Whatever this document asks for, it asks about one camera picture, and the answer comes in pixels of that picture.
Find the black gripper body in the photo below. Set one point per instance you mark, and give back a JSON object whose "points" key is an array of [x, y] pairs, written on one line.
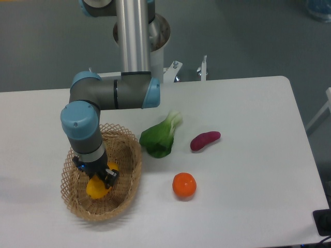
{"points": [[97, 167]]}

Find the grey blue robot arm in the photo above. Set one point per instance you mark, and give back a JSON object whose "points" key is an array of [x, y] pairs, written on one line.
{"points": [[90, 93]]}

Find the white table bracket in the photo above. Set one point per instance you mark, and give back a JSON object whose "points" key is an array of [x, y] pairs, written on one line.
{"points": [[202, 70]]}

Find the purple sweet potato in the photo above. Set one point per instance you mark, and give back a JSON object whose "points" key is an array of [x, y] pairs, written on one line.
{"points": [[204, 139]]}

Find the woven wicker basket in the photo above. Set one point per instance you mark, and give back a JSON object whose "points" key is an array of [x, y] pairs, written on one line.
{"points": [[122, 148]]}

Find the blue object top right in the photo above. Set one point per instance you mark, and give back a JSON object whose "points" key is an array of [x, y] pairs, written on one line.
{"points": [[319, 9]]}

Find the orange tangerine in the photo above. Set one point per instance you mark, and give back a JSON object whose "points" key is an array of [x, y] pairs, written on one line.
{"points": [[184, 185]]}

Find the white furniture frame right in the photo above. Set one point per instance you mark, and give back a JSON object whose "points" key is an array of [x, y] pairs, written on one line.
{"points": [[322, 114]]}

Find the yellow mango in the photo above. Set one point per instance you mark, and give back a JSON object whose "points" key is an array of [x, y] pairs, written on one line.
{"points": [[95, 188]]}

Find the green bok choy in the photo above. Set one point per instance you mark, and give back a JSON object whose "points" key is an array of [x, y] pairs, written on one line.
{"points": [[158, 139]]}

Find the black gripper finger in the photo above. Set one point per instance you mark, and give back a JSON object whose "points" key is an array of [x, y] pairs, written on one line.
{"points": [[109, 177], [79, 164]]}

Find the black device at edge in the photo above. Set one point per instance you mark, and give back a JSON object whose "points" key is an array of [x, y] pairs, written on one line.
{"points": [[322, 221]]}

